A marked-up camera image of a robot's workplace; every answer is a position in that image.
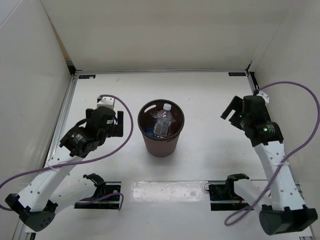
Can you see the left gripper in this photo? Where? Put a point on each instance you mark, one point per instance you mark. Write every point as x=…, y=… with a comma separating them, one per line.
x=117, y=130

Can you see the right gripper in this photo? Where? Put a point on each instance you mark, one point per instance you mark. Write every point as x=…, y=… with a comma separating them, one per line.
x=236, y=105

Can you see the blue label plastic bottle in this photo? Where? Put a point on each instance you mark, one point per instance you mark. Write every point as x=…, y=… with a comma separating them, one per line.
x=150, y=130

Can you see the clear labelled water bottle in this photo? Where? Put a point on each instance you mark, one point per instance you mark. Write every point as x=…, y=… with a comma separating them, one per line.
x=163, y=122

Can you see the orange plastic bottle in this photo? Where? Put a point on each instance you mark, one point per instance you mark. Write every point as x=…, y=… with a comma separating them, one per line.
x=172, y=128

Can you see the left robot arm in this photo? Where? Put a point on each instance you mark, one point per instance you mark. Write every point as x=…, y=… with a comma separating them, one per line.
x=34, y=204

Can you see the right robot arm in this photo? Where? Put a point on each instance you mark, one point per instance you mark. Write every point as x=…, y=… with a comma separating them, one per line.
x=280, y=207

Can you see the maroon plastic bin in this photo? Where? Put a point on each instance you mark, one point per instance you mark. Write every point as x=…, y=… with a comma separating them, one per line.
x=159, y=146

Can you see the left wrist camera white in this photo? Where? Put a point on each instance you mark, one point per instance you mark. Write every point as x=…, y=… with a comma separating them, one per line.
x=105, y=101

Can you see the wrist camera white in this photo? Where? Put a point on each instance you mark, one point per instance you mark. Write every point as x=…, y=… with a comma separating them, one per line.
x=263, y=95
x=105, y=101

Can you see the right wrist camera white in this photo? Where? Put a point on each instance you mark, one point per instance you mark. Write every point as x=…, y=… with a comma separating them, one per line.
x=263, y=95

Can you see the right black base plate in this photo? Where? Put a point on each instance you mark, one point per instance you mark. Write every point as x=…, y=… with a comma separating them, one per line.
x=222, y=199

